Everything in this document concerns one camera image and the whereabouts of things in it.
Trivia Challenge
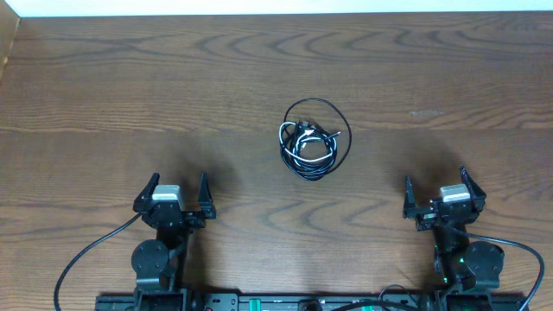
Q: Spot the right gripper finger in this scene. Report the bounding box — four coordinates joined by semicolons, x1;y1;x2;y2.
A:
460;166;486;212
403;176;420;219

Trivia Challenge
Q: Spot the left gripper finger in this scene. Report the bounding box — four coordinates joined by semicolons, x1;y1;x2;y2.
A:
197;173;216;219
133;173;160;213

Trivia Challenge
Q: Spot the short black usb cable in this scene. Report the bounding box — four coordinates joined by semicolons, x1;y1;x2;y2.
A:
284;120;339;178

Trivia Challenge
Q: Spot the white usb cable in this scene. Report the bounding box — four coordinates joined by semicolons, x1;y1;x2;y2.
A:
278;121;342;164

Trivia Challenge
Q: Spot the long black usb cable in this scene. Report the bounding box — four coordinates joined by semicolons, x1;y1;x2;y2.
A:
281;98;353;181

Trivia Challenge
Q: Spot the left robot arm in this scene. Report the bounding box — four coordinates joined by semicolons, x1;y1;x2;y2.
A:
129;173;217;311

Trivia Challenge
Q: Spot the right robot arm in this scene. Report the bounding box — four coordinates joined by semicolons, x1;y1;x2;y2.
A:
403;167;505;310

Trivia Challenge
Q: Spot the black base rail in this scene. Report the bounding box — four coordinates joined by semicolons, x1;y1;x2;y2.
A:
94;289;524;311

